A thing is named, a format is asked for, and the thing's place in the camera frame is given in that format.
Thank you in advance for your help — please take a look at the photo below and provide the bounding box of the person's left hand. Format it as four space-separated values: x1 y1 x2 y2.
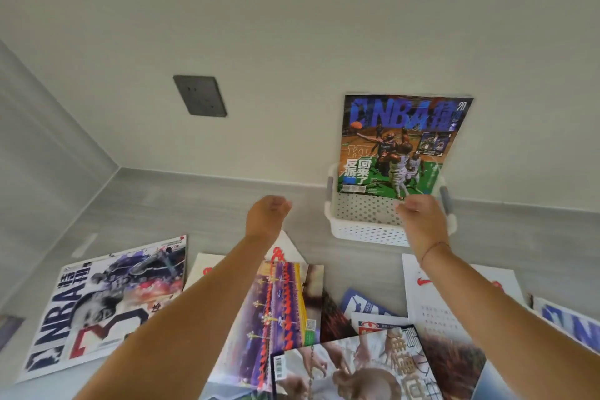
245 195 293 246

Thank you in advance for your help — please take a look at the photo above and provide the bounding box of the person's right hand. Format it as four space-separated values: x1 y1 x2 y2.
395 194 451 261

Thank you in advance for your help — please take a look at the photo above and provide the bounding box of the person's right forearm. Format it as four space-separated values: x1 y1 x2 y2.
418 242 600 400

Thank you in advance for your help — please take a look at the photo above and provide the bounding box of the person's left forearm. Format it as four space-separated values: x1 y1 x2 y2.
74 235 278 400

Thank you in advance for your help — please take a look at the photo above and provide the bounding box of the white perforated plastic basket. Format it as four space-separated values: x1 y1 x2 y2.
324 162 458 248

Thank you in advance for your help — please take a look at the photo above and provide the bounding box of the green court basketball magazine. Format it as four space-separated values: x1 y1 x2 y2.
337 94 474 202

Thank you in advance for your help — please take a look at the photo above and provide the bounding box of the white magazine with red print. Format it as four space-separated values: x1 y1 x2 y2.
183 230 308 293

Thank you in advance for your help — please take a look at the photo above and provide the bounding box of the white calendar magazine red logo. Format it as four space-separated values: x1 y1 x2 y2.
402 253 528 400

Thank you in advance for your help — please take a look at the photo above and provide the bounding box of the small blue booklet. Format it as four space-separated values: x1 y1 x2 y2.
339 288 397 319

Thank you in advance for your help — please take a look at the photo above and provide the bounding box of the purple magazine with red lanterns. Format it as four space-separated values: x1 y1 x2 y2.
205 260 325 392

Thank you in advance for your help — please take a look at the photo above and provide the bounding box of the white magazine with red emblem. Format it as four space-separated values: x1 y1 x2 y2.
350 312 416 336

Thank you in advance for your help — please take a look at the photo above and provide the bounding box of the dark red magazine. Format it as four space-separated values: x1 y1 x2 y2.
320 289 360 345

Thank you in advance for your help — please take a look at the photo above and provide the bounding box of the magazine with reaching hands cover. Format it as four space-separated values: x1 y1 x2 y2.
270 325 444 400

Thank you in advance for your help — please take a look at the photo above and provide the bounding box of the grey blue magazine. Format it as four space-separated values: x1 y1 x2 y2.
469 359 517 400

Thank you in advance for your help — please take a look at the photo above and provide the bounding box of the white magazine with blue letters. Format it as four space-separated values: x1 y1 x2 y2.
531 296 600 354

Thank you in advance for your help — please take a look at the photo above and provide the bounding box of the white magazine with player portrait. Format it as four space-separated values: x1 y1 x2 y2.
16 235 188 384

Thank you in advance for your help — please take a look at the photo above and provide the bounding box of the thin red string bracelet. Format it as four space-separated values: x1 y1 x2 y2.
420 241 451 269

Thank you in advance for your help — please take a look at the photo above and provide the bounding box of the dark grey wall socket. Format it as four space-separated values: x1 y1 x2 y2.
173 75 228 118

